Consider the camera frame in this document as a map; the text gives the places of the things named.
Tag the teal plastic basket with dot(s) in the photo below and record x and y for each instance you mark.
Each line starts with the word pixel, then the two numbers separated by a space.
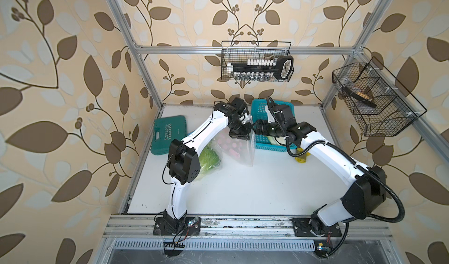
pixel 260 111

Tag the clear pink-zip dotted bag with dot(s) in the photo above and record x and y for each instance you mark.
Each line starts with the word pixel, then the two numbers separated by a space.
pixel 241 151

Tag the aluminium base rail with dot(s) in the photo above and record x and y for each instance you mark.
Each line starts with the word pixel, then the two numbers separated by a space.
pixel 246 227

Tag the chinese cabbage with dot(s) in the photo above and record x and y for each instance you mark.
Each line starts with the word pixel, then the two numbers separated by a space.
pixel 279 141
pixel 208 160

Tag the socket set black holder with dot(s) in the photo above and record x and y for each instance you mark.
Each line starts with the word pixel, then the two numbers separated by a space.
pixel 278 69

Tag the dark tool in right basket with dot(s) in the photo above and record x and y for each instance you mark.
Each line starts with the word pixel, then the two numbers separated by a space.
pixel 359 98

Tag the green plastic tool case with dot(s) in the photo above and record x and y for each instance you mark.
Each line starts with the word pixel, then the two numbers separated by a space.
pixel 165 131

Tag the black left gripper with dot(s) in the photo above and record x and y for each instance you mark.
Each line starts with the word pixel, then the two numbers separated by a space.
pixel 246 133

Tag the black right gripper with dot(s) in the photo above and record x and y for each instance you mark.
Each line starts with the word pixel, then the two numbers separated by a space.
pixel 258 130

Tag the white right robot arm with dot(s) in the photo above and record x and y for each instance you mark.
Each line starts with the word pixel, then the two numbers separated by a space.
pixel 367 188

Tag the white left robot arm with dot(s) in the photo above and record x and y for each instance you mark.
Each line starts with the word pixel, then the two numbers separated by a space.
pixel 183 158

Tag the black wire basket right wall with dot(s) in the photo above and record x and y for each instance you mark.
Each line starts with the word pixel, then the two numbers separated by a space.
pixel 397 107

